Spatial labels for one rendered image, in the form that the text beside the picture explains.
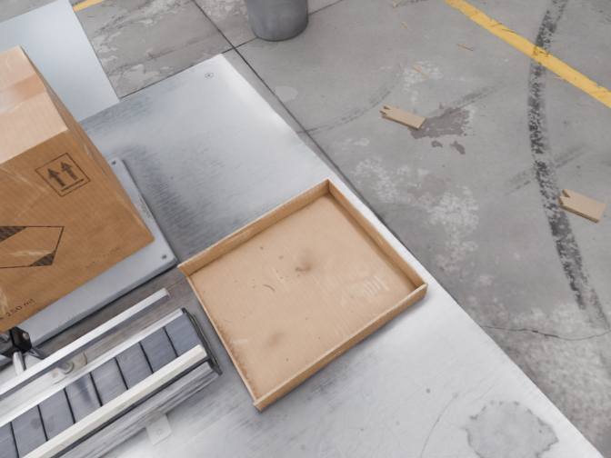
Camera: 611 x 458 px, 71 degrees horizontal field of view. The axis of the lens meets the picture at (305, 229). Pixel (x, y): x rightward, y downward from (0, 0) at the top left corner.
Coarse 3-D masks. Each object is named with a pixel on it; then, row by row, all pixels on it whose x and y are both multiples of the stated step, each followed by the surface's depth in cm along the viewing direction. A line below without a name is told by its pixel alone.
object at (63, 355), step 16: (144, 304) 56; (112, 320) 56; (128, 320) 56; (96, 336) 55; (64, 352) 54; (80, 352) 55; (32, 368) 53; (48, 368) 54; (16, 384) 53; (0, 400) 53
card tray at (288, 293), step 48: (336, 192) 76; (240, 240) 74; (288, 240) 74; (336, 240) 73; (384, 240) 68; (240, 288) 70; (288, 288) 69; (336, 288) 69; (384, 288) 68; (240, 336) 66; (288, 336) 65; (336, 336) 64; (288, 384) 59
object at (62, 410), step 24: (168, 336) 63; (192, 336) 62; (120, 360) 61; (144, 360) 61; (168, 360) 61; (72, 384) 60; (96, 384) 60; (120, 384) 59; (168, 384) 59; (48, 408) 59; (72, 408) 58; (96, 408) 58; (0, 432) 58; (24, 432) 57; (48, 432) 57; (96, 432) 57; (0, 456) 56; (24, 456) 56
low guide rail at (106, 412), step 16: (192, 352) 57; (176, 368) 56; (144, 384) 56; (160, 384) 57; (112, 400) 55; (128, 400) 55; (96, 416) 54; (112, 416) 56; (64, 432) 53; (80, 432) 54; (48, 448) 53
